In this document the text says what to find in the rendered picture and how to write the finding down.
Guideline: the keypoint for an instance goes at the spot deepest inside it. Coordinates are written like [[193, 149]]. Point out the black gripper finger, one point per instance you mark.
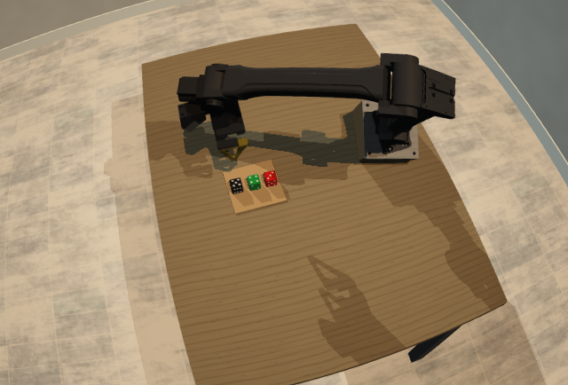
[[243, 143]]

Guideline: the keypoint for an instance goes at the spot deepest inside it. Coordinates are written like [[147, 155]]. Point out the green die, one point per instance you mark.
[[254, 182]]

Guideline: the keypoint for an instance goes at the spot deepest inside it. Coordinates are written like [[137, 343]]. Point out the black die with white pips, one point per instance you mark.
[[236, 185]]

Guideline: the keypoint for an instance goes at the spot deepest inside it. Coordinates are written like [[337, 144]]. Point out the red die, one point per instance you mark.
[[270, 178]]

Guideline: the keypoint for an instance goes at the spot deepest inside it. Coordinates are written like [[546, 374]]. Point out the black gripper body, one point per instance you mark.
[[236, 125]]

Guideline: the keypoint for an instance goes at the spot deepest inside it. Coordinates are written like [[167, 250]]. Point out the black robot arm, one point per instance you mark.
[[410, 89]]

